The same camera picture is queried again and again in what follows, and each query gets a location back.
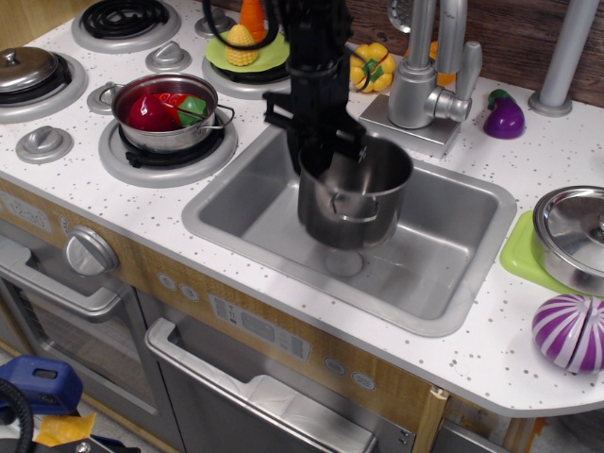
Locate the steel pan with handles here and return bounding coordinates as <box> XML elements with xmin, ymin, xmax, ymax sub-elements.
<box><xmin>112</xmin><ymin>73</ymin><xmax>234</xmax><ymax>154</ymax></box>

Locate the blue clamp tool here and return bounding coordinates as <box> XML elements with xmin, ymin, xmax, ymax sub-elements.
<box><xmin>1</xmin><ymin>355</ymin><xmax>83</xmax><ymax>415</ymax></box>

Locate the front burner ring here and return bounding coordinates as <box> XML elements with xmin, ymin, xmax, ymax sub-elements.
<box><xmin>97</xmin><ymin>115</ymin><xmax>238</xmax><ymax>189</ymax></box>

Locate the green round plate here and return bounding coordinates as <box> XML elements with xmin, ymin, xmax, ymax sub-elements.
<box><xmin>206</xmin><ymin>33</ymin><xmax>290</xmax><ymax>74</ymax></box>

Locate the silver strainer spoon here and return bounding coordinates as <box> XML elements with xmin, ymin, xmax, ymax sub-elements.
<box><xmin>388</xmin><ymin>0</ymin><xmax>413</xmax><ymax>34</ymax></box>

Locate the yellow tape piece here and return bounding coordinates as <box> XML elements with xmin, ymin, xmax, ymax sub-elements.
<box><xmin>34</xmin><ymin>413</ymin><xmax>96</xmax><ymax>447</ymax></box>

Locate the orange toy behind faucet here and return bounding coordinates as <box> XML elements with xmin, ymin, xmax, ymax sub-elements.
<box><xmin>398</xmin><ymin>35</ymin><xmax>462</xmax><ymax>89</ymax></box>

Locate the grey toy sink basin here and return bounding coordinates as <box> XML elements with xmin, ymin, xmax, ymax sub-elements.
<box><xmin>182</xmin><ymin>127</ymin><xmax>516</xmax><ymax>337</ymax></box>

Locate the steel lid on right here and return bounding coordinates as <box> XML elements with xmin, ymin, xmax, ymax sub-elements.
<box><xmin>531</xmin><ymin>186</ymin><xmax>603</xmax><ymax>296</ymax></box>

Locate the yellow toy corn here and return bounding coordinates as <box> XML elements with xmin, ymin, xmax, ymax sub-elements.
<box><xmin>226</xmin><ymin>25</ymin><xmax>260</xmax><ymax>67</ymax></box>

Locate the tall steel pot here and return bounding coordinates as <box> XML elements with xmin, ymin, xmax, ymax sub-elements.
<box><xmin>297</xmin><ymin>135</ymin><xmax>413</xmax><ymax>250</ymax></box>

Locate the left burner ring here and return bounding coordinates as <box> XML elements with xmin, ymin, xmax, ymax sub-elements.
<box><xmin>0</xmin><ymin>50</ymin><xmax>89</xmax><ymax>125</ymax></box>

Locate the grey stove knob behind pan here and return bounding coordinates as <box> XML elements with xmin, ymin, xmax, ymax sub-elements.
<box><xmin>87</xmin><ymin>82</ymin><xmax>124</xmax><ymax>115</ymax></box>

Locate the purple striped toy onion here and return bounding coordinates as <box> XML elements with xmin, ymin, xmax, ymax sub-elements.
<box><xmin>531</xmin><ymin>294</ymin><xmax>603</xmax><ymax>374</ymax></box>

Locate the grey vertical pole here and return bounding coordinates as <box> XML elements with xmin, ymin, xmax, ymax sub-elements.
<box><xmin>528</xmin><ymin>0</ymin><xmax>600</xmax><ymax>118</ymax></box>

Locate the black cable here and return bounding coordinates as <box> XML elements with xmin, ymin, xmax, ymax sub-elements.
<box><xmin>0</xmin><ymin>377</ymin><xmax>36</xmax><ymax>453</ymax></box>

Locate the grey stove knob centre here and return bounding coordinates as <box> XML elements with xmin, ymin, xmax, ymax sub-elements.
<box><xmin>145</xmin><ymin>41</ymin><xmax>192</xmax><ymax>73</ymax></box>

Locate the grey oven door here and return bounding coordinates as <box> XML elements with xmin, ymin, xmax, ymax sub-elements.
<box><xmin>1</xmin><ymin>222</ymin><xmax>184</xmax><ymax>452</ymax></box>

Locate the grey dishwasher door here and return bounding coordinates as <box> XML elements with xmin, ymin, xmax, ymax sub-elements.
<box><xmin>140</xmin><ymin>295</ymin><xmax>415</xmax><ymax>452</ymax></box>

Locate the orange toy carrot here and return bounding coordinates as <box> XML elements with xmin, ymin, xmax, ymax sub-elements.
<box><xmin>240</xmin><ymin>0</ymin><xmax>266</xmax><ymax>42</ymax></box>

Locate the silver oven dial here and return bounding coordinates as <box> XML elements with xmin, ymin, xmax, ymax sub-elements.
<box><xmin>63</xmin><ymin>226</ymin><xmax>120</xmax><ymax>277</ymax></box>

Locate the grey stove knob front left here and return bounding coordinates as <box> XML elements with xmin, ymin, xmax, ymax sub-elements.
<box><xmin>15</xmin><ymin>126</ymin><xmax>74</xmax><ymax>164</ymax></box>

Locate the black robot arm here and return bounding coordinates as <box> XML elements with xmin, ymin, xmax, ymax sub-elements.
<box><xmin>263</xmin><ymin>1</ymin><xmax>366</xmax><ymax>174</ymax></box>

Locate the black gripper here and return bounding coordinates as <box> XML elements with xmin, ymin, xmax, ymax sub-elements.
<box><xmin>262</xmin><ymin>65</ymin><xmax>366</xmax><ymax>189</ymax></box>

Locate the green square mat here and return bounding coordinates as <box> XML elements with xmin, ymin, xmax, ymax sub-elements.
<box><xmin>500</xmin><ymin>211</ymin><xmax>580</xmax><ymax>293</ymax></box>

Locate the yellow toy bell pepper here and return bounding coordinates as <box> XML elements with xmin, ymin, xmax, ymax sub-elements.
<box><xmin>350</xmin><ymin>42</ymin><xmax>396</xmax><ymax>93</ymax></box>

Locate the purple toy eggplant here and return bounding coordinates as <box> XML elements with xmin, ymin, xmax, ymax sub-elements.
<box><xmin>483</xmin><ymin>89</ymin><xmax>526</xmax><ymax>140</ymax></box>

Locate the steel lid on left burner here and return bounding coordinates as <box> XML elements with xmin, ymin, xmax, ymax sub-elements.
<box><xmin>1</xmin><ymin>46</ymin><xmax>59</xmax><ymax>93</ymax></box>

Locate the back left coil burner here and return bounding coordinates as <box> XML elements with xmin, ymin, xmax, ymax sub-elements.
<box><xmin>71</xmin><ymin>1</ymin><xmax>181</xmax><ymax>54</ymax></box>

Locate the silver toy faucet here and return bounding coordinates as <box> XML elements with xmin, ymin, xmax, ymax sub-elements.
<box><xmin>360</xmin><ymin>0</ymin><xmax>482</xmax><ymax>159</ymax></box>

